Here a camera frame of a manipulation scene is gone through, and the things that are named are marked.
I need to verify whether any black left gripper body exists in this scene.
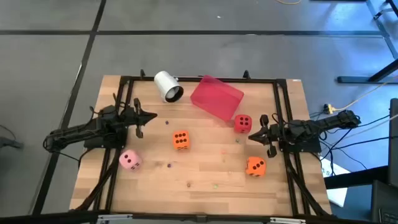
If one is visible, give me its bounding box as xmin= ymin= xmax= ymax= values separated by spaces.
xmin=123 ymin=97 xmax=144 ymax=139

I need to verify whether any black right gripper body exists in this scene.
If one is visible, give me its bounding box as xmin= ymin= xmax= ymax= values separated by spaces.
xmin=259 ymin=114 xmax=283 ymax=159

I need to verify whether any large orange foam die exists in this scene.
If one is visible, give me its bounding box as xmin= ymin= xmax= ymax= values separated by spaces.
xmin=172 ymin=129 xmax=191 ymax=151
xmin=245 ymin=156 xmax=267 ymax=178

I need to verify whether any silver metal bracket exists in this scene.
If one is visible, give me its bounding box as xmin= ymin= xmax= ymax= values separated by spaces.
xmin=269 ymin=217 xmax=307 ymax=224
xmin=96 ymin=213 xmax=134 ymax=224

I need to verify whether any white round desk fan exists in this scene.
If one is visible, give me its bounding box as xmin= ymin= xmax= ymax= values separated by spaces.
xmin=154 ymin=70 xmax=185 ymax=104

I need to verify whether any large red foam die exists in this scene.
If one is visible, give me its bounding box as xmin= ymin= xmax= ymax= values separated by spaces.
xmin=233 ymin=114 xmax=253 ymax=135

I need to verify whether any black flat bar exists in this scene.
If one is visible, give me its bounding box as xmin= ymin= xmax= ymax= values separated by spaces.
xmin=323 ymin=165 xmax=390 ymax=190

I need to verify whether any black desk leg frame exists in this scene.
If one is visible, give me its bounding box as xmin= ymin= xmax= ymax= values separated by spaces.
xmin=337 ymin=0 xmax=398 ymax=85

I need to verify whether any pink translucent plastic bin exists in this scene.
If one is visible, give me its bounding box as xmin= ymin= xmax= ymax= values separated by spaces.
xmin=190 ymin=74 xmax=245 ymax=123

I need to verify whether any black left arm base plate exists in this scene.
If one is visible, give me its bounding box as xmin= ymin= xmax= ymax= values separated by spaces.
xmin=83 ymin=123 xmax=129 ymax=149

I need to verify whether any black upright panel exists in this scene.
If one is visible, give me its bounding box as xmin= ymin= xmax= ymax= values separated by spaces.
xmin=387 ymin=98 xmax=398 ymax=187

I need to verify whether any black rig crossbar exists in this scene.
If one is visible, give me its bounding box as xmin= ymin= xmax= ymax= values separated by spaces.
xmin=0 ymin=210 xmax=398 ymax=224

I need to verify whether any black power cable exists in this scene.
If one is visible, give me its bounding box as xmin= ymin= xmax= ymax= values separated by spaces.
xmin=320 ymin=135 xmax=398 ymax=152

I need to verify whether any large pink foam die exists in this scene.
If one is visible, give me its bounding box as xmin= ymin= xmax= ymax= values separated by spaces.
xmin=118 ymin=149 xmax=143 ymax=171

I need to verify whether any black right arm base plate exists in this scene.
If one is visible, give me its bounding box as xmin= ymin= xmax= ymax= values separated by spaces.
xmin=279 ymin=136 xmax=322 ymax=154

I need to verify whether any black equipment box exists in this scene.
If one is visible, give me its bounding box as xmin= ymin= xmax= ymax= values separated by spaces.
xmin=370 ymin=179 xmax=398 ymax=224

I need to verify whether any grey floor object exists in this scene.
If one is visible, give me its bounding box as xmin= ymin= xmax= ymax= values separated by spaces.
xmin=0 ymin=136 xmax=24 ymax=150

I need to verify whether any yellow floor cable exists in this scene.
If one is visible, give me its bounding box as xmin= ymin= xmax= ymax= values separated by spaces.
xmin=334 ymin=74 xmax=398 ymax=112

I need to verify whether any black aluminium table frame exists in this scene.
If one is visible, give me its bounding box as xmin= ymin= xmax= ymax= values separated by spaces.
xmin=68 ymin=68 xmax=333 ymax=218

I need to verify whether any white paper sheet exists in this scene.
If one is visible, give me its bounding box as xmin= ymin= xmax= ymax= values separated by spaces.
xmin=319 ymin=156 xmax=348 ymax=208

